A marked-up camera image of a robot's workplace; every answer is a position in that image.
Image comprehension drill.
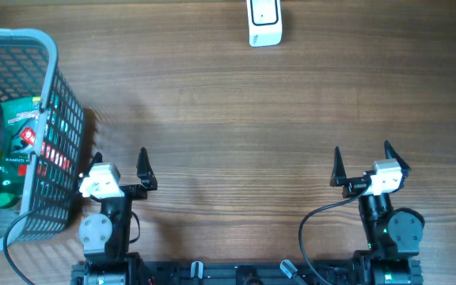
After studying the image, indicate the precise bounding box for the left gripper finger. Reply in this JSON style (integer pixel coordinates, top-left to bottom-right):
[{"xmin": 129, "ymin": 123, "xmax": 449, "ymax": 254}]
[
  {"xmin": 136, "ymin": 147, "xmax": 158, "ymax": 191},
  {"xmin": 88, "ymin": 152, "xmax": 103, "ymax": 170}
]

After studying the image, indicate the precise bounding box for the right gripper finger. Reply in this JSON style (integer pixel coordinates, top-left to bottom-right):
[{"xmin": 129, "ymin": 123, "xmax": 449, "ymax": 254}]
[
  {"xmin": 329, "ymin": 146, "xmax": 348, "ymax": 187},
  {"xmin": 384, "ymin": 140, "xmax": 411, "ymax": 177}
]

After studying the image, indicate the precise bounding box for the green 3M gloves packet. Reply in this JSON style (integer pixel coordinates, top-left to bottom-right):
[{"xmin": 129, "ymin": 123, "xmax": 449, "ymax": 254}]
[{"xmin": 0, "ymin": 96, "xmax": 73, "ymax": 197}]

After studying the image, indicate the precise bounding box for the green lid jar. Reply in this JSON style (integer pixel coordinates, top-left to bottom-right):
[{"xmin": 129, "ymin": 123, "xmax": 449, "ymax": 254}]
[{"xmin": 0, "ymin": 192, "xmax": 21, "ymax": 209}]

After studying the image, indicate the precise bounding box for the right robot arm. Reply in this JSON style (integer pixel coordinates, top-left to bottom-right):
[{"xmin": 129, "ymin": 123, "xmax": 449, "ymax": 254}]
[{"xmin": 330, "ymin": 141, "xmax": 425, "ymax": 284}]

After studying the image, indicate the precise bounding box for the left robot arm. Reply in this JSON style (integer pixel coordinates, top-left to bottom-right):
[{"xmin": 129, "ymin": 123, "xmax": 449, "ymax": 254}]
[{"xmin": 70, "ymin": 147, "xmax": 158, "ymax": 285}]

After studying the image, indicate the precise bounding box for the white barcode scanner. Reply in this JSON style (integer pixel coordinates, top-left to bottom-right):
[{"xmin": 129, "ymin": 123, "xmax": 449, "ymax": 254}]
[{"xmin": 246, "ymin": 0, "xmax": 283, "ymax": 48}]

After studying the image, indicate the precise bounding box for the grey plastic mesh basket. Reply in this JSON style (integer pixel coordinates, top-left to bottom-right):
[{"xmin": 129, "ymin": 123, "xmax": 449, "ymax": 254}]
[{"xmin": 0, "ymin": 28, "xmax": 86, "ymax": 252}]

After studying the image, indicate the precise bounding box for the right black cable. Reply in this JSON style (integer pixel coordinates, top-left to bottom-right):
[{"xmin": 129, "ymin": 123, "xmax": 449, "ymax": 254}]
[{"xmin": 298, "ymin": 184, "xmax": 371, "ymax": 285}]

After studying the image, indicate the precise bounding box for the black cable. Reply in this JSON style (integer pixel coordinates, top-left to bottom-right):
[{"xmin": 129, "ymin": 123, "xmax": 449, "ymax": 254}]
[
  {"xmin": 298, "ymin": 184, "xmax": 371, "ymax": 285},
  {"xmin": 2, "ymin": 201, "xmax": 70, "ymax": 285}
]

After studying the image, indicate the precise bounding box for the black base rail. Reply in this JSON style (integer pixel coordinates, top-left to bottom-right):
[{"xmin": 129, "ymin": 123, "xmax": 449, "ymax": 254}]
[{"xmin": 70, "ymin": 255, "xmax": 424, "ymax": 285}]

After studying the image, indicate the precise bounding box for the left black cable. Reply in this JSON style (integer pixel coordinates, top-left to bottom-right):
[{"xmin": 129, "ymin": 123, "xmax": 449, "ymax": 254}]
[{"xmin": 2, "ymin": 201, "xmax": 70, "ymax": 285}]

